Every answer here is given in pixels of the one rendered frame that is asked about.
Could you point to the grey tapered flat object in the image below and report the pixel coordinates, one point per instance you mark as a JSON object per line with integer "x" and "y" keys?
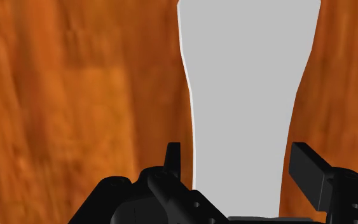
{"x": 243, "y": 102}

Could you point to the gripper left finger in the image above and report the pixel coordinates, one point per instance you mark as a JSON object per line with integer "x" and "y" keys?
{"x": 160, "y": 189}

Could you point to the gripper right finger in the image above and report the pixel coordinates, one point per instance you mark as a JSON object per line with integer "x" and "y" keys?
{"x": 346, "y": 192}

